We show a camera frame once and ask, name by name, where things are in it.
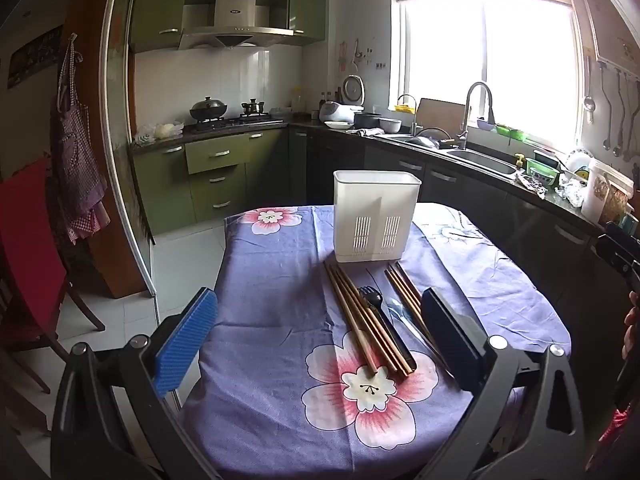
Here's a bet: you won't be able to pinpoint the white plastic jar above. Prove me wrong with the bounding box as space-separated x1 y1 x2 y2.
580 157 613 223

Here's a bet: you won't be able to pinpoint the green lower cabinets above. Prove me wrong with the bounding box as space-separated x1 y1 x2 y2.
131 127 291 236

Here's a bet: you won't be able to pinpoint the hanging steel ladle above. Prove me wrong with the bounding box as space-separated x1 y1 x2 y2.
601 67 613 152
584 62 597 125
613 72 627 158

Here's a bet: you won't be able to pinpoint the gas stove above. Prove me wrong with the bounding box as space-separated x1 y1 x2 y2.
187 114 286 132

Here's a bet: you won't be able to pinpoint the dark wall poster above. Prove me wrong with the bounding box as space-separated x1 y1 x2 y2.
7 27 63 91

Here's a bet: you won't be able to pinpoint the white plastic bag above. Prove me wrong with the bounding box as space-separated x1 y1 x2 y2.
136 120 185 147

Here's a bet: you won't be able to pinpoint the black plastic fork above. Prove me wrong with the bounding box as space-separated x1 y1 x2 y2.
358 286 418 370

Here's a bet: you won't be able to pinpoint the steel range hood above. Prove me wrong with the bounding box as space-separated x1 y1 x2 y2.
178 0 296 51

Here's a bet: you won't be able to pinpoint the hanging wall ornament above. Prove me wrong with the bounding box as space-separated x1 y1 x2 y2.
339 40 364 73

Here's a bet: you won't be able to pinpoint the purple floral tablecloth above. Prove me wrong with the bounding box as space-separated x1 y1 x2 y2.
177 203 573 480

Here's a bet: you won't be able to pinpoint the checked purple apron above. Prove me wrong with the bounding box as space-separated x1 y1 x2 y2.
50 32 111 246

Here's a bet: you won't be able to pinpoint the green plastic basin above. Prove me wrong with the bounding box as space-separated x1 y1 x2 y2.
525 150 563 186

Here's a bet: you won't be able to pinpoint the green cabinets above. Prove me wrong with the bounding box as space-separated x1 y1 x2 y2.
129 0 328 53
131 127 291 236

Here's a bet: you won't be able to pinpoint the steel double sink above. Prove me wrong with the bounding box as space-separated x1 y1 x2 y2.
380 130 518 176

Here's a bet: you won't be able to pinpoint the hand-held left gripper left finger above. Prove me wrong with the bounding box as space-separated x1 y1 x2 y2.
50 287 221 480

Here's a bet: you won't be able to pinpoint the clear plastic spoon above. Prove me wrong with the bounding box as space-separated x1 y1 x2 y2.
387 297 456 378

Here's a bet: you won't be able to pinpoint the steel kitchen faucet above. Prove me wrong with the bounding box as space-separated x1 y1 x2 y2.
454 81 496 151

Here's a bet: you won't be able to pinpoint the kitchen window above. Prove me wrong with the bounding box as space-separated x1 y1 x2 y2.
390 0 588 148

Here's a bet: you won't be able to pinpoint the green upper cabinets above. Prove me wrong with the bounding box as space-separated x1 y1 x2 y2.
129 0 328 53

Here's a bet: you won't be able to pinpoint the black pan in sink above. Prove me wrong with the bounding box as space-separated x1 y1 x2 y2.
410 127 453 150

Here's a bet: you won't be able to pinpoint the crumpled foil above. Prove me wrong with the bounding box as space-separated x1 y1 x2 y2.
557 180 588 208

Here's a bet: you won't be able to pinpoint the white plastic utensil holder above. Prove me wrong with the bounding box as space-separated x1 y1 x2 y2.
333 170 423 264

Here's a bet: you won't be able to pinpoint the person's right hand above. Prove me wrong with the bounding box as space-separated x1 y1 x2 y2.
621 291 640 361

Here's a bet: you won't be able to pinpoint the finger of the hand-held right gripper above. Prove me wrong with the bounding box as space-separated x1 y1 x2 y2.
596 221 640 292

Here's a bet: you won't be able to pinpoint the black wok with lid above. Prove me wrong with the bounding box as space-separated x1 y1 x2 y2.
189 96 228 122

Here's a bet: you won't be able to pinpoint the red wooden chair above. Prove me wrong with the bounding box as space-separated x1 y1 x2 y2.
0 157 107 396

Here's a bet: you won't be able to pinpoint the white dish plates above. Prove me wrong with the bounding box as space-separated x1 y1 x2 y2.
565 149 596 181

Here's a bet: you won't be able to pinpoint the wooden cutting board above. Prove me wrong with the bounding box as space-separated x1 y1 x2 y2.
415 97 467 136

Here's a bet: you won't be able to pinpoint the person's right forearm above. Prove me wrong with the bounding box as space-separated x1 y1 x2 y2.
585 405 640 471

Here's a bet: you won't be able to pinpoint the dark crumpled wrapper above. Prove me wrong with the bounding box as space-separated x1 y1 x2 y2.
515 172 548 198

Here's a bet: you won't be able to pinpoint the dark lower cabinets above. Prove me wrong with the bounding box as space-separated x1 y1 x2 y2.
287 127 640 311

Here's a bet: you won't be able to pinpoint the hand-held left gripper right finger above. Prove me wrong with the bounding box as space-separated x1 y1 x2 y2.
415 287 586 480

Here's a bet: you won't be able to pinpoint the sliding glass door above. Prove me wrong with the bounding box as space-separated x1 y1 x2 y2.
100 0 158 296

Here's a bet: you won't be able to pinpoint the white rice cooker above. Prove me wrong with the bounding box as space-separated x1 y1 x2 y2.
319 101 357 125

